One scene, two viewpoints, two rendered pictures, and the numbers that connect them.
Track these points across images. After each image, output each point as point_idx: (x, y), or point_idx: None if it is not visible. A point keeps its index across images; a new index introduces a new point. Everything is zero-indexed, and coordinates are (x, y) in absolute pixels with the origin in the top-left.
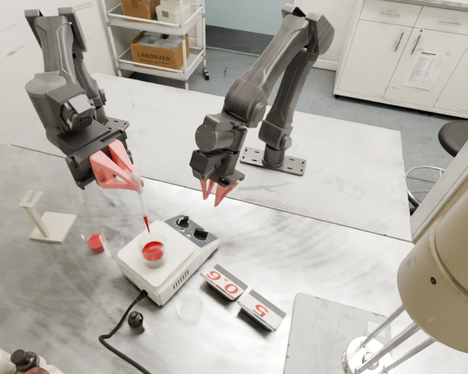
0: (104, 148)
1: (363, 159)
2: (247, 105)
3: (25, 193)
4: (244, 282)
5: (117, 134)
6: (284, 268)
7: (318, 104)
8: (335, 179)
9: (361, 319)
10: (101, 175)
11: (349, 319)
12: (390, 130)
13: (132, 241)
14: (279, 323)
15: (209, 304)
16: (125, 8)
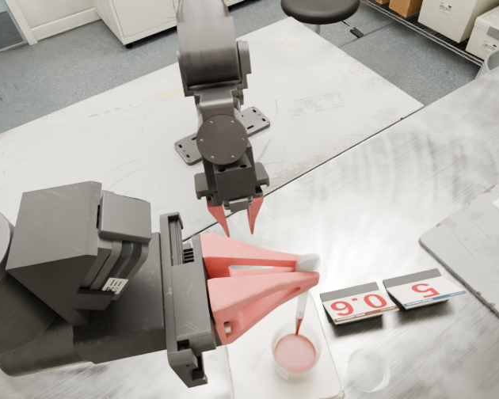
0: (203, 268)
1: (298, 65)
2: (230, 53)
3: None
4: (367, 282)
5: (173, 229)
6: (379, 229)
7: (117, 66)
8: (301, 103)
9: (486, 207)
10: (223, 323)
11: (481, 216)
12: (282, 20)
13: (234, 377)
14: (451, 283)
15: (371, 342)
16: None
